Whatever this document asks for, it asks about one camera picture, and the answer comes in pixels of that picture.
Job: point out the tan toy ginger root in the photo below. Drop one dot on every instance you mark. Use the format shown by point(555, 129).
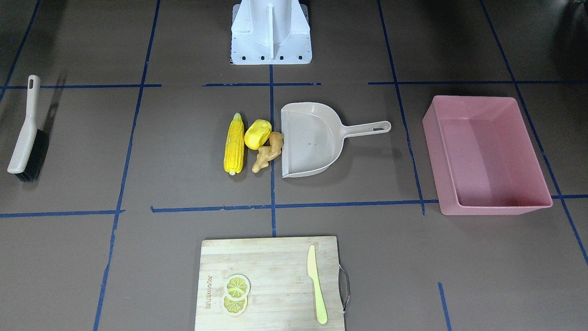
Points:
point(267, 153)

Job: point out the beige plastic dustpan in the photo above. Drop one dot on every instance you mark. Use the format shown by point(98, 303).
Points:
point(314, 136)

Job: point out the yellow toy potato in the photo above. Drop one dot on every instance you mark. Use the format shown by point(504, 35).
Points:
point(257, 134)

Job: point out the yellow toy corn cob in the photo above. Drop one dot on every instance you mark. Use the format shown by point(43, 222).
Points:
point(234, 147)

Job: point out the beige hand brush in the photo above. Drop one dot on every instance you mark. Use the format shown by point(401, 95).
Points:
point(32, 143)

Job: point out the pink plastic bin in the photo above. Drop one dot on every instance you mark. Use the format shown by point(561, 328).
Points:
point(482, 157)

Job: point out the bamboo cutting board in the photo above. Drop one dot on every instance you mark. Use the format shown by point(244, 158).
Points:
point(281, 297)

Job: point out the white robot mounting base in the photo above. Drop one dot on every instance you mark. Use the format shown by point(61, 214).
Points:
point(270, 32)

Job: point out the yellow-green plastic knife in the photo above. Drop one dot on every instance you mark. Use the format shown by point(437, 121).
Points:
point(312, 272)

